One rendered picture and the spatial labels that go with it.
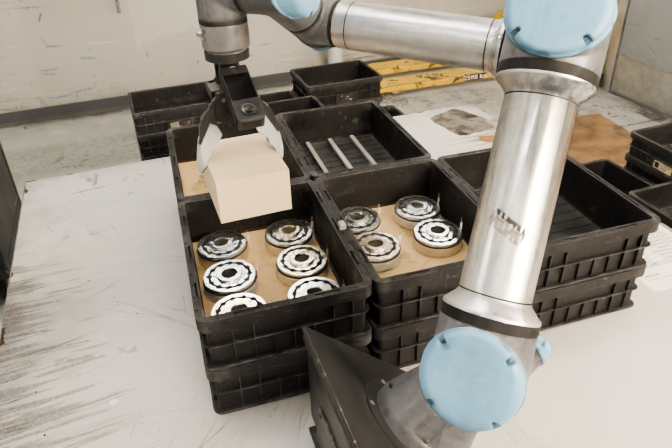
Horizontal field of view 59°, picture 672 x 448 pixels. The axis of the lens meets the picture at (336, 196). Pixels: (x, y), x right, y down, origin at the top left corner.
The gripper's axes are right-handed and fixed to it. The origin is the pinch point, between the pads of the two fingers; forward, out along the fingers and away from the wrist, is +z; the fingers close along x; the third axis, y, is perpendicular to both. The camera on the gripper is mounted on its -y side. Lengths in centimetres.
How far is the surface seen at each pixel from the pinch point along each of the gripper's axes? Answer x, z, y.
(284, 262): -6.2, 23.5, 2.0
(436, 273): -27.9, 17.4, -19.6
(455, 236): -42.3, 24.0, -2.6
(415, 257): -33.0, 26.8, -2.6
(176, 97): -5, 54, 194
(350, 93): -85, 55, 166
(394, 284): -20.1, 17.8, -19.1
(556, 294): -54, 29, -21
